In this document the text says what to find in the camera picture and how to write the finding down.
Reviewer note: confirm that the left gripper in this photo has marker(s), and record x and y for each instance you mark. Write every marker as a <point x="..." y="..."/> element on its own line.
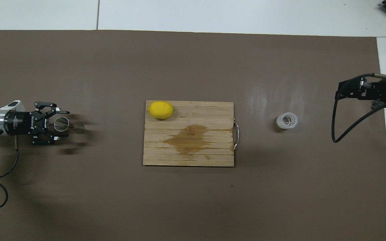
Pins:
<point x="18" y="123"/>

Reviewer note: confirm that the clear drinking glass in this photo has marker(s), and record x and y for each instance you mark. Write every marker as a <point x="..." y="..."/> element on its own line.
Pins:
<point x="61" y="123"/>

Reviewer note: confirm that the yellow lemon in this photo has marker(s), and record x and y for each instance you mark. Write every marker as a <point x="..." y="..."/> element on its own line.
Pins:
<point x="161" y="109"/>

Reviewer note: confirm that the wooden cutting board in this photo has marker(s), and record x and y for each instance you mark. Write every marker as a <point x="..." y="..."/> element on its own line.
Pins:
<point x="189" y="147"/>

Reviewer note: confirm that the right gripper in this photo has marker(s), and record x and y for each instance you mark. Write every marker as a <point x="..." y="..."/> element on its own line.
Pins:
<point x="385" y="92"/>

